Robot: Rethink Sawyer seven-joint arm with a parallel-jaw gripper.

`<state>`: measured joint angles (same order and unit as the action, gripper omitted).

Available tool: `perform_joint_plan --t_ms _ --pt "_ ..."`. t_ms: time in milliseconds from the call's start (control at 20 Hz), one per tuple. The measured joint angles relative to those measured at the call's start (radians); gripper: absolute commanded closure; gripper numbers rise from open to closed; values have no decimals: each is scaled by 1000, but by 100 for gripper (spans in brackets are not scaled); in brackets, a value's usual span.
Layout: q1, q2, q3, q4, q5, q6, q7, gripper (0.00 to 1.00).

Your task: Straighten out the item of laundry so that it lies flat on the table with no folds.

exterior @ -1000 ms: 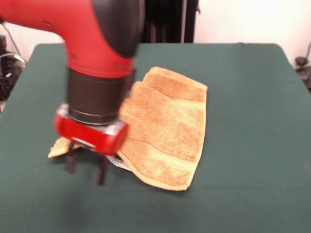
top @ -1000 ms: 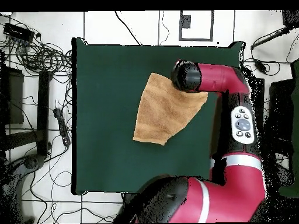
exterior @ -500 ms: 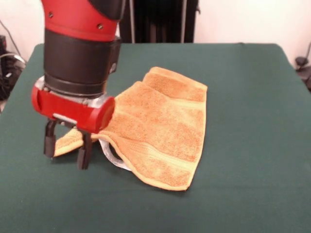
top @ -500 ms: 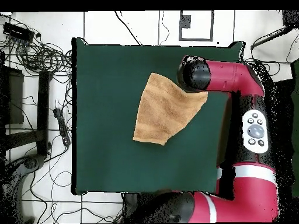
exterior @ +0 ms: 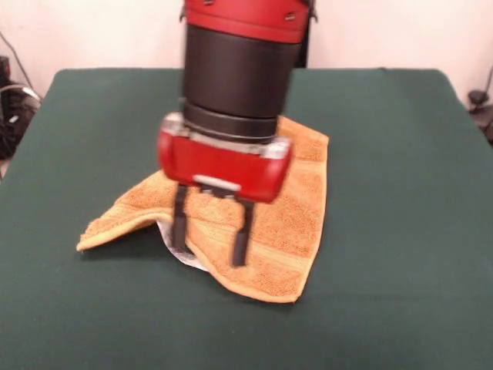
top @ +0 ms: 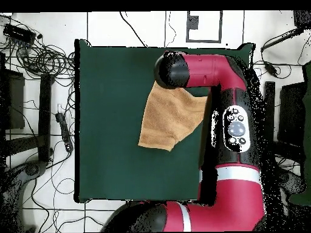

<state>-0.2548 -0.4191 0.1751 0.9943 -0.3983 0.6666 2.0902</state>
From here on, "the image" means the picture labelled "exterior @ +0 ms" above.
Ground orange terry towel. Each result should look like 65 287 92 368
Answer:
75 115 330 304

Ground dark green table cloth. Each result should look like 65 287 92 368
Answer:
0 68 493 370

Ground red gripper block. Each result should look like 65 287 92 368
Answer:
156 123 296 268

